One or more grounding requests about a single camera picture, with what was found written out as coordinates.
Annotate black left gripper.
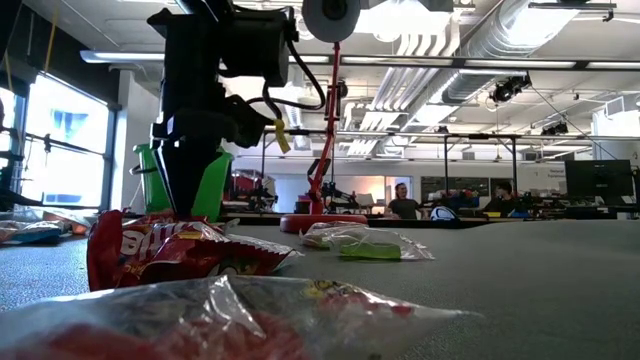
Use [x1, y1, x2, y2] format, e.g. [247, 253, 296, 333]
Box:
[149, 94, 274, 220]

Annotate red Skittles candy bag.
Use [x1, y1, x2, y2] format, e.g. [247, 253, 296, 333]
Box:
[86, 208, 304, 293]

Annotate clear pack green gummy candy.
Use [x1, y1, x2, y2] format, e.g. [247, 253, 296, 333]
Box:
[327, 227, 435, 262]

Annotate green plastic bucket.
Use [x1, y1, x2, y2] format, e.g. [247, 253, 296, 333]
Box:
[132, 143, 235, 224]

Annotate red desk lamp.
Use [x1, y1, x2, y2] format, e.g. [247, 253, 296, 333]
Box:
[279, 0, 369, 235]

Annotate long ceiling light fixture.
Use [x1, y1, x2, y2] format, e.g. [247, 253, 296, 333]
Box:
[79, 48, 331, 65]
[339, 54, 640, 71]

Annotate large clear bag red gummies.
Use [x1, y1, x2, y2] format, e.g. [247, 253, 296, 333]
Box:
[0, 273, 484, 360]

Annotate white blue Hershey's pack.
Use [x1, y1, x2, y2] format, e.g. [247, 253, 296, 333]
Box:
[0, 219, 65, 246]

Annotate black metal stand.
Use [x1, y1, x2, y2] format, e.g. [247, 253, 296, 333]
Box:
[0, 122, 34, 212]

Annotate person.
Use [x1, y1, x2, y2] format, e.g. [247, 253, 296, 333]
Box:
[384, 182, 424, 220]
[482, 180, 520, 217]

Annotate black ceiling device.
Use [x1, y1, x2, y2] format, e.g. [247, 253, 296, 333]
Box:
[488, 73, 533, 105]
[541, 121, 570, 137]

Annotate black computer monitor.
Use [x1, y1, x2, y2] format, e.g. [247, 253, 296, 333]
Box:
[564, 158, 635, 199]

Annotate yellow cable tag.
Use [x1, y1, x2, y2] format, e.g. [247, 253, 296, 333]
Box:
[272, 118, 292, 155]

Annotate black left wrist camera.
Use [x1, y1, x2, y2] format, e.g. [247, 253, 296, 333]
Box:
[219, 8, 292, 89]

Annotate black left wrist camera cable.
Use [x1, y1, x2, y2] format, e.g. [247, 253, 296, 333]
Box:
[244, 37, 328, 132]

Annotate yellow hanging strap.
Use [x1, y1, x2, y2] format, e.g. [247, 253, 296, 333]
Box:
[3, 49, 14, 94]
[43, 2, 60, 74]

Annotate black metal frame workstation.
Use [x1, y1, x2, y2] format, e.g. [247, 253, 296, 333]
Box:
[259, 127, 521, 216]

